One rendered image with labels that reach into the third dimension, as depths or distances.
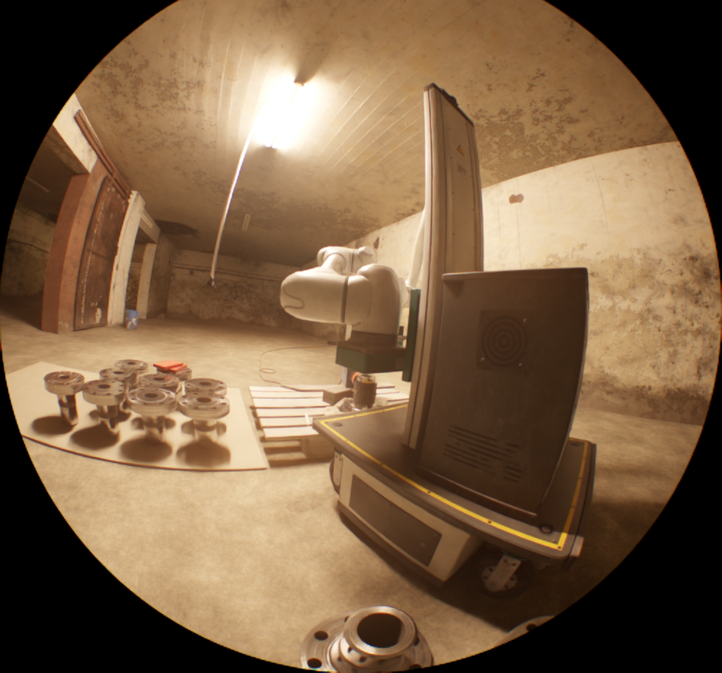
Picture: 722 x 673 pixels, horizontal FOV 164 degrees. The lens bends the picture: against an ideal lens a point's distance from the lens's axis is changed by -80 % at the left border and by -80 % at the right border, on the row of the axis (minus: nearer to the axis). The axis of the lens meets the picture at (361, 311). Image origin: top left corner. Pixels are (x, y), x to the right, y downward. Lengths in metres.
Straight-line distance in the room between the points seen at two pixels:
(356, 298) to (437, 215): 0.37
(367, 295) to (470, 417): 0.44
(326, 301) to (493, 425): 0.55
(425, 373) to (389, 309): 0.22
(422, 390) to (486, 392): 0.27
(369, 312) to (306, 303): 0.19
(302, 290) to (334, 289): 0.10
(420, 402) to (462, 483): 0.29
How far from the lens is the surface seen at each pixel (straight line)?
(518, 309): 0.53
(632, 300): 3.12
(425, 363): 0.76
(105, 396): 1.34
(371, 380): 1.46
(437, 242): 0.80
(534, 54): 2.66
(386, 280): 0.76
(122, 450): 1.38
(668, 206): 3.48
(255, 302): 11.72
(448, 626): 0.80
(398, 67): 2.64
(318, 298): 0.75
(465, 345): 0.57
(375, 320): 0.74
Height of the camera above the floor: 0.71
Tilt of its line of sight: 2 degrees up
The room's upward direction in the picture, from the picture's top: 6 degrees clockwise
